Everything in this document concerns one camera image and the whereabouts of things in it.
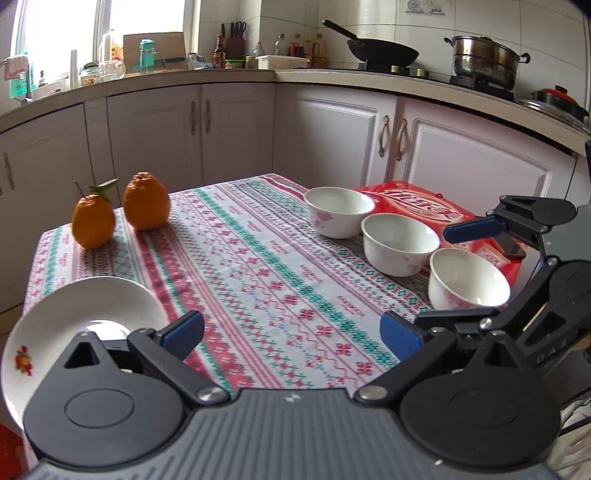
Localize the pot with red lid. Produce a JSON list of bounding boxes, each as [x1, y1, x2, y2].
[[531, 85, 590, 121]]

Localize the orange with stem and leaf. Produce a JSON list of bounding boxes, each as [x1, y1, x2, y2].
[[71, 179, 120, 250]]

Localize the metal faucet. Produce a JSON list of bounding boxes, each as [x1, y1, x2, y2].
[[0, 58, 34, 104]]

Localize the black wok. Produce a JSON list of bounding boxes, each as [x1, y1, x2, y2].
[[322, 20, 420, 71]]

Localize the wall sticker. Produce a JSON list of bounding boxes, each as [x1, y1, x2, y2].
[[401, 0, 451, 17]]

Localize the patterned red green tablecloth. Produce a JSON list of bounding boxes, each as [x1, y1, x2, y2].
[[22, 173, 527, 467]]

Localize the red printed box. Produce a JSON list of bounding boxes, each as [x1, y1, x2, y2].
[[355, 181, 528, 288]]

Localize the white cloth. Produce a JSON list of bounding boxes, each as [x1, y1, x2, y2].
[[554, 397, 591, 480]]

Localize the kitchen window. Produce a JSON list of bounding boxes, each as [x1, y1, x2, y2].
[[14, 0, 195, 70]]

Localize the white kitchen cabinets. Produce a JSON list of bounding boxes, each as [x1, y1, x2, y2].
[[0, 79, 591, 319]]

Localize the white bowl with pink flowers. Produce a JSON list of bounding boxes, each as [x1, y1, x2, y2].
[[304, 186, 375, 239], [361, 213, 441, 278], [428, 248, 511, 311]]

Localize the gas stove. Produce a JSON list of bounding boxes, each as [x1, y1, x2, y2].
[[358, 65, 515, 100]]

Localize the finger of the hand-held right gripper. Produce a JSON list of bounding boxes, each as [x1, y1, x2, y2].
[[414, 307, 514, 370], [443, 195, 546, 259]]

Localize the cardboard sheet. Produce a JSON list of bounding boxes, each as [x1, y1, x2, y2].
[[122, 31, 189, 72]]

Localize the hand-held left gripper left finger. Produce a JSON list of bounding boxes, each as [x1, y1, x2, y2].
[[62, 310, 232, 408]]

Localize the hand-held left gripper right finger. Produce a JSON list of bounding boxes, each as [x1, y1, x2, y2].
[[353, 311, 532, 408]]

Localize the white plastic tray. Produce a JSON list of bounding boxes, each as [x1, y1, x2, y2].
[[255, 55, 310, 70]]

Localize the stainless steel steamer pot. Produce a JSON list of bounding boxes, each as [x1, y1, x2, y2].
[[444, 35, 531, 90]]

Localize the white plate with flower print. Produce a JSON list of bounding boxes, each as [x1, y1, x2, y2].
[[0, 276, 168, 432]]

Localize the large clear plastic bottle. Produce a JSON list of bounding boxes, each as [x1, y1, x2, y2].
[[99, 29, 122, 63]]

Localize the pink cloth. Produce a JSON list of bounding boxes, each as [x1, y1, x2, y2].
[[4, 54, 28, 79]]

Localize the knife block with knives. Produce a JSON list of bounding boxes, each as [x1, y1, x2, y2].
[[221, 21, 247, 60]]

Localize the bumpy orange without leaf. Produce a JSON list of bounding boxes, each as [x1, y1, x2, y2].
[[122, 172, 171, 230]]

